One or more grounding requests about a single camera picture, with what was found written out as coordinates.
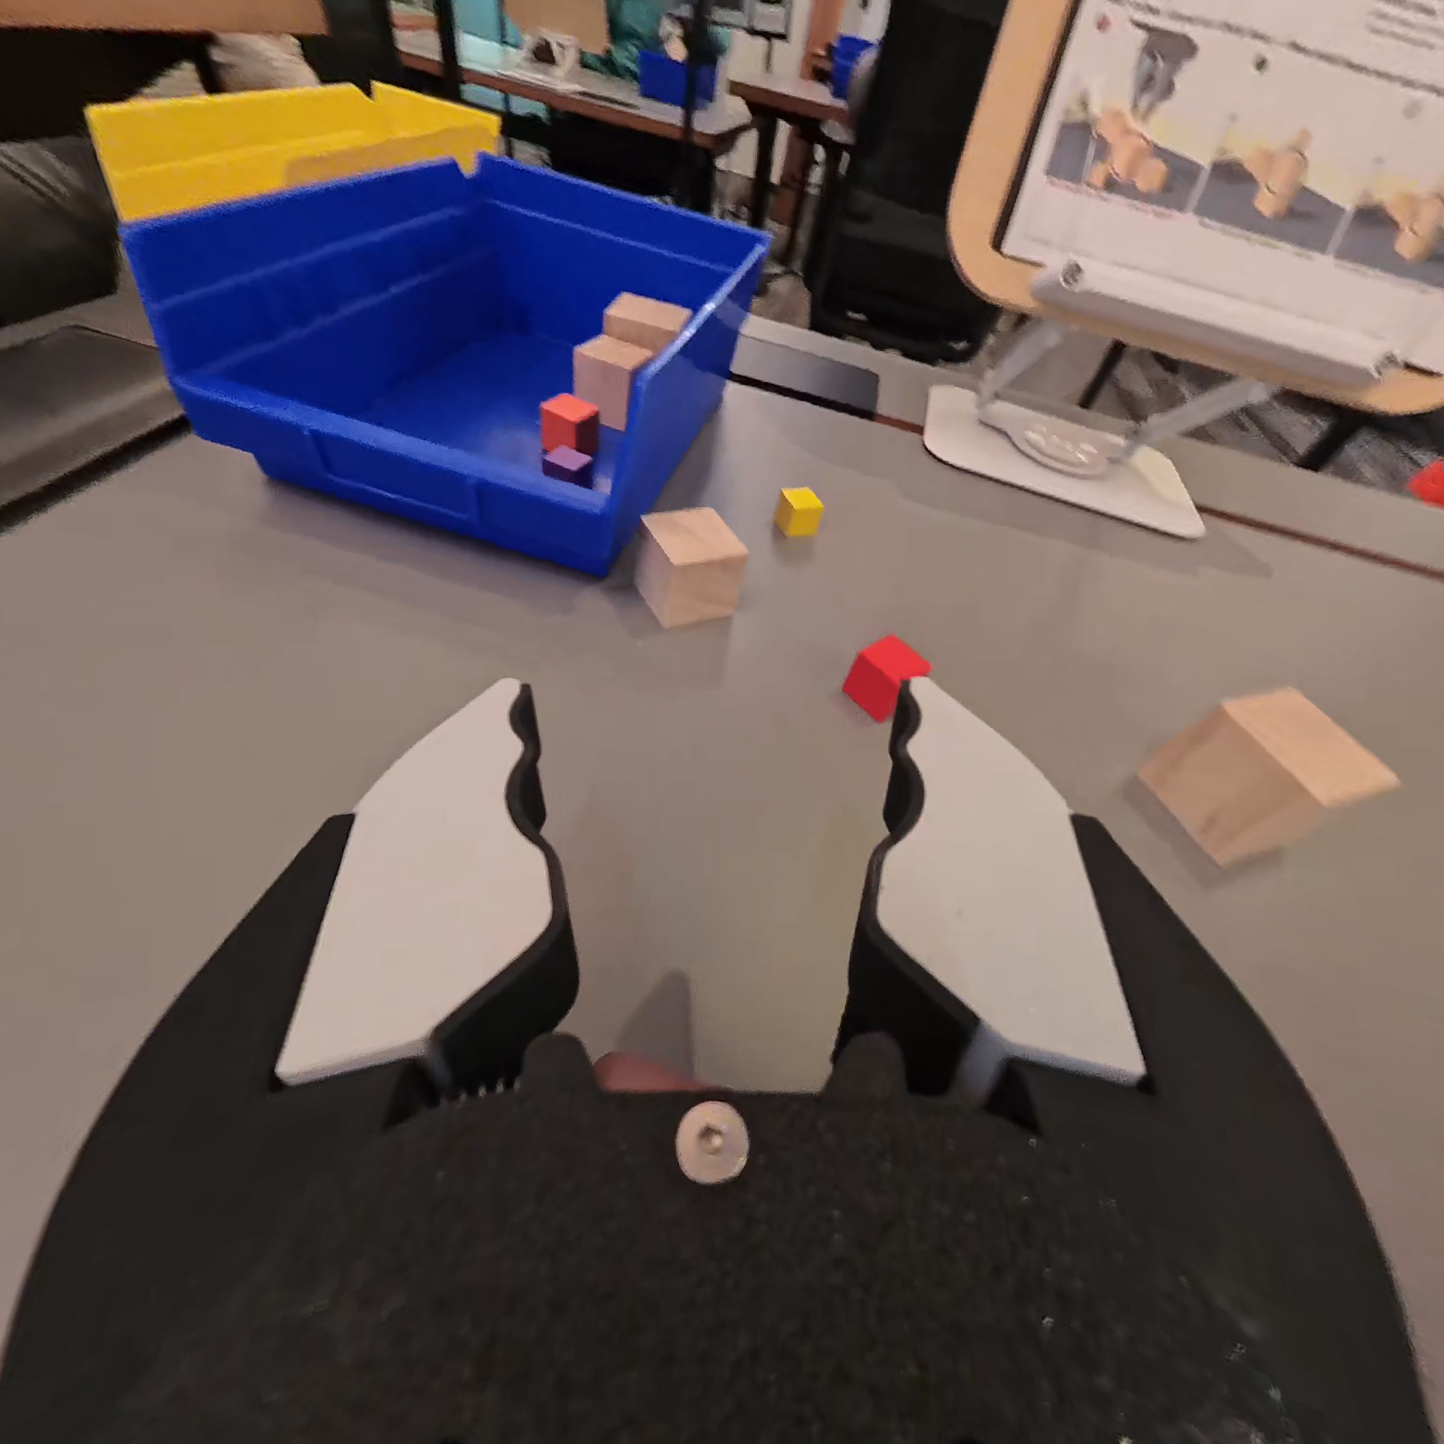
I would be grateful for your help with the large wooden cube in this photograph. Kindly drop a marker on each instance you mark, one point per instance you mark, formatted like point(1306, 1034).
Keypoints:
point(651, 324)
point(1265, 780)

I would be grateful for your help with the wooden display board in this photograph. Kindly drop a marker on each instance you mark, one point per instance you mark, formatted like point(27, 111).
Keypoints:
point(976, 204)

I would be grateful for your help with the yellow wooden cube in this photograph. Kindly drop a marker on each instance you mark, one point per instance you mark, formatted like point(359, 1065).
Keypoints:
point(802, 513)

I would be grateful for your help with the white folding stand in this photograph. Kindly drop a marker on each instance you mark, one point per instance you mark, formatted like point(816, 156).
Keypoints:
point(1129, 486)

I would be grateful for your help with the white instruction sheet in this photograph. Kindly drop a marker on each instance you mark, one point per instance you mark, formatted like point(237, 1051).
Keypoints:
point(1265, 137)

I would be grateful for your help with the medium wooden cube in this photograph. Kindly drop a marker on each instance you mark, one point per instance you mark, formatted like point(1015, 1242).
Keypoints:
point(611, 381)
point(689, 570)

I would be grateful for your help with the blue plastic bin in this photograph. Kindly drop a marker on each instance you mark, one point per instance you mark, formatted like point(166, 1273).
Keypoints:
point(295, 384)

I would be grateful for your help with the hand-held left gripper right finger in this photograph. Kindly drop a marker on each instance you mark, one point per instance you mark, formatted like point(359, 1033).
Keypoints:
point(1012, 904)

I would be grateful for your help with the purple wooden cube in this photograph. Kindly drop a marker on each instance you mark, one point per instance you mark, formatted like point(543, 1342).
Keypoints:
point(570, 467)

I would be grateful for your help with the yellow plastic bin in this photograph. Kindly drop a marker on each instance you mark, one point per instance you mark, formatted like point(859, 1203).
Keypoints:
point(226, 147)

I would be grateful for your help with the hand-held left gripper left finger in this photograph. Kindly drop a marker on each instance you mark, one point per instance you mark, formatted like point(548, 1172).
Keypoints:
point(426, 904)

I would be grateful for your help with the small blue bin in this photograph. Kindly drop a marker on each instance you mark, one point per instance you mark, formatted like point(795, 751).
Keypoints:
point(678, 75)

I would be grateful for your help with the black office chair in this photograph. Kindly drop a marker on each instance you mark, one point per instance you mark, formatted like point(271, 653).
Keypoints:
point(904, 182)

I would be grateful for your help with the brown wooden desk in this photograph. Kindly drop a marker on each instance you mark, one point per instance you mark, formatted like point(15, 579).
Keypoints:
point(587, 96)

